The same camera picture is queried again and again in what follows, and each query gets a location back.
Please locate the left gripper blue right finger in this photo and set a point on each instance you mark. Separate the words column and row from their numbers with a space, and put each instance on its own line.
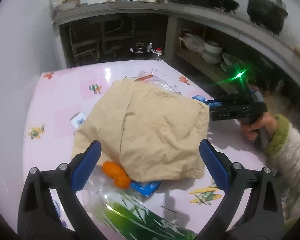
column 217, row 164

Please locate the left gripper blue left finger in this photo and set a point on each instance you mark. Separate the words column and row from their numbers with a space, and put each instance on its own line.
column 84, row 163

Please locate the blue plastic wrapper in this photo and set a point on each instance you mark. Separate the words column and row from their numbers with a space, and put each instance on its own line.
column 205, row 99

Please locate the green plastic drink bottle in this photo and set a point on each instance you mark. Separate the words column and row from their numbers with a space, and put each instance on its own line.
column 119, row 214

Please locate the blue toothpaste box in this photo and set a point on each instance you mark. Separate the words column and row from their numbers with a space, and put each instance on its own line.
column 145, row 189

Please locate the brown paper bag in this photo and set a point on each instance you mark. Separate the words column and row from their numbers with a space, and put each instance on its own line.
column 152, row 133

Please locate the clear plastic bag red print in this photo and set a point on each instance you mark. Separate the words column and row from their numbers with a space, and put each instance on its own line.
column 150, row 78

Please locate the white orange medicine box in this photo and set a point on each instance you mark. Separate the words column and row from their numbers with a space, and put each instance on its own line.
column 77, row 120

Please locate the green white sleeve forearm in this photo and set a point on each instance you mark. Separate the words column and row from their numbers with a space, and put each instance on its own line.
column 284, row 152

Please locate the person right hand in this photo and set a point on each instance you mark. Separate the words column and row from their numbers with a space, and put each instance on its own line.
column 266, row 121

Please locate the orange peel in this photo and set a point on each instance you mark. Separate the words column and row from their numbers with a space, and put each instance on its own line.
column 117, row 174

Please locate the stacked white green bowls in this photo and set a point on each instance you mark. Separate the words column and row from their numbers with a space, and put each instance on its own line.
column 212, row 52

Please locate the white plastic bag on shelf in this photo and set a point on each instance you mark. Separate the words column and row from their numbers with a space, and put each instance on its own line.
column 193, row 43

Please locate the large black pot with lid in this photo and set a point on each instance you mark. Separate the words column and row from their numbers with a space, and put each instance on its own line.
column 270, row 14

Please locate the yellow cooking oil bottle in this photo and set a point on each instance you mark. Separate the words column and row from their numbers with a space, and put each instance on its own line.
column 158, row 53

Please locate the black wok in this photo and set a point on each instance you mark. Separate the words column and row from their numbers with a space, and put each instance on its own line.
column 225, row 5

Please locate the black clay pot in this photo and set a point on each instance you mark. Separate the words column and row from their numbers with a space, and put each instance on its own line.
column 139, row 48

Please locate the bowls on counter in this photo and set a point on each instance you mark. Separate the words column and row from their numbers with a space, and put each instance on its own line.
column 68, row 5

